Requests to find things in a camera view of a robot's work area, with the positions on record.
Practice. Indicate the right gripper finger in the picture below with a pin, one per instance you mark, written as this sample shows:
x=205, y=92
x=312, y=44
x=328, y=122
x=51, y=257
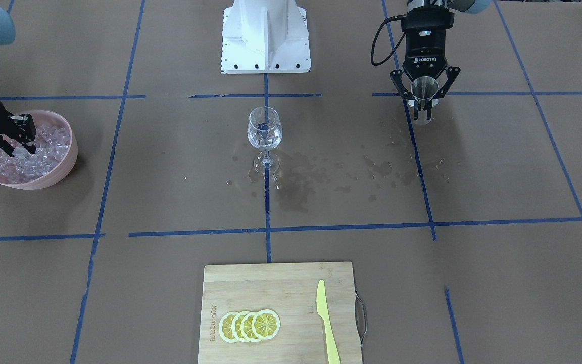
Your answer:
x=24, y=131
x=5, y=146

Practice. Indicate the clear wine glass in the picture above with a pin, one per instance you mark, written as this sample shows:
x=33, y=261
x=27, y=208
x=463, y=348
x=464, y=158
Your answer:
x=265, y=134

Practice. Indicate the yellow plastic knife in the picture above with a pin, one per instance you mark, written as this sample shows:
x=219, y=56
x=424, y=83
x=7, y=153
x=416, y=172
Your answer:
x=332, y=354

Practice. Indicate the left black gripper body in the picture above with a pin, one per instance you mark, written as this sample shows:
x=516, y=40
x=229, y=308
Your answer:
x=426, y=56

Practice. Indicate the pink bowl of ice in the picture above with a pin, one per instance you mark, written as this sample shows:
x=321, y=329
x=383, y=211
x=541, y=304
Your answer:
x=56, y=151

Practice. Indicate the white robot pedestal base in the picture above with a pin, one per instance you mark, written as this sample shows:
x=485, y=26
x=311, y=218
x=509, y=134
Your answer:
x=261, y=37

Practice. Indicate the bamboo cutting board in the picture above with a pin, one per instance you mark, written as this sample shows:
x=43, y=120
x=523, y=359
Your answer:
x=289, y=289

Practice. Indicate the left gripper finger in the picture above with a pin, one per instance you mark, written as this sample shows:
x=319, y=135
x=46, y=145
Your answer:
x=397, y=78
x=452, y=72

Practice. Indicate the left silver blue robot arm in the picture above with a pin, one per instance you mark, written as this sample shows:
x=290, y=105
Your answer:
x=471, y=7

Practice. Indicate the steel cocktail jigger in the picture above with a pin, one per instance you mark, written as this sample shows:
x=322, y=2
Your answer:
x=424, y=89

